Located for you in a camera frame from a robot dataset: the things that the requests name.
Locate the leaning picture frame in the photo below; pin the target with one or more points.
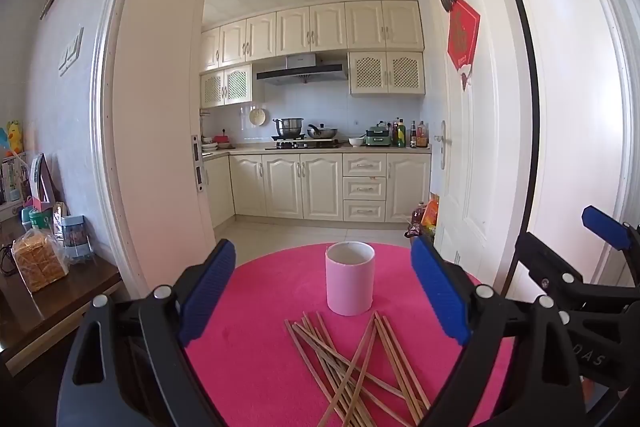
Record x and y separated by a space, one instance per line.
42 179

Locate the cream lattice door cabinet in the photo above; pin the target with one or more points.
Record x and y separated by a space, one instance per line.
387 73
225 86

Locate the orange shopping bag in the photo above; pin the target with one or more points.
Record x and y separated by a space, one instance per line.
430 212

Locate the green can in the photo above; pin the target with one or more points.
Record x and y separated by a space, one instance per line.
41 221

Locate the red bowl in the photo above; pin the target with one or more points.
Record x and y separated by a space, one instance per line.
222 139

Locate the green electric cooker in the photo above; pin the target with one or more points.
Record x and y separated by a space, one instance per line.
378 138

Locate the red sauce bottle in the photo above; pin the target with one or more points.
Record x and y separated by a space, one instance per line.
422 137

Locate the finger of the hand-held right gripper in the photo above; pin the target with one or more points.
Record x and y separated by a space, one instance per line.
605 227
550 264

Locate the clear container with blue lid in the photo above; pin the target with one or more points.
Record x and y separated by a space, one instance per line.
75 237

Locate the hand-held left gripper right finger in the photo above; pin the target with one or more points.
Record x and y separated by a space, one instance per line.
440 292

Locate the green bottle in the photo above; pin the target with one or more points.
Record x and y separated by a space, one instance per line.
400 134

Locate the red paper door decoration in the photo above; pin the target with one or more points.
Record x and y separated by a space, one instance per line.
462 37

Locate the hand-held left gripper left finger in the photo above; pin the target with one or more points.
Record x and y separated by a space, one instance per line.
207 292

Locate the round cream wall plate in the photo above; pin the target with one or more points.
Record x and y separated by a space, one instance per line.
257 117

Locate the dark sauce bottle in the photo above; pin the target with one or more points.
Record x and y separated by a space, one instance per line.
413 137

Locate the row of books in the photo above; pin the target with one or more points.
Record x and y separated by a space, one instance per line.
12 184

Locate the bag of bread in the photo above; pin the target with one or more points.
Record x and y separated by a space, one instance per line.
37 262

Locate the white wall switch panel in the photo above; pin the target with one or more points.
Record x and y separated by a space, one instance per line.
70 53

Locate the cream upper wall cabinets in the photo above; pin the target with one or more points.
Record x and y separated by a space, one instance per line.
312 29

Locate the cream door with lock plate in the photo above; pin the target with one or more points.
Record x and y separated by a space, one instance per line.
150 107

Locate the black wok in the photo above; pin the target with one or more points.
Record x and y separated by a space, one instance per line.
322 133

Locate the gas stove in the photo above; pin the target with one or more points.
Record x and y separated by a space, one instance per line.
305 145

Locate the dark wooden side table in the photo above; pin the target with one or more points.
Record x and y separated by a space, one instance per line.
60 307

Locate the yellow plush toy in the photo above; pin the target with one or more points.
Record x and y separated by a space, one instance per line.
14 137

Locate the group of wooden chopsticks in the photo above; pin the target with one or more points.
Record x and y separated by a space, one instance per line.
351 364

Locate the steel cooking pot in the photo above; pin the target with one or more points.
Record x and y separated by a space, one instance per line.
288 128

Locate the steel range hood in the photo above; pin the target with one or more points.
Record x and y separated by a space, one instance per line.
302 72

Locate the white bowl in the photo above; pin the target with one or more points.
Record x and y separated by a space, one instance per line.
356 142

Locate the pink cup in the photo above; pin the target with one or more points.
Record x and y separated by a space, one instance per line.
350 287

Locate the cream lower kitchen cabinets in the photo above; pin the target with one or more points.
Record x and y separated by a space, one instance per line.
320 187

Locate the pink round table cover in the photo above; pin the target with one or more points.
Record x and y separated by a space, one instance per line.
270 382

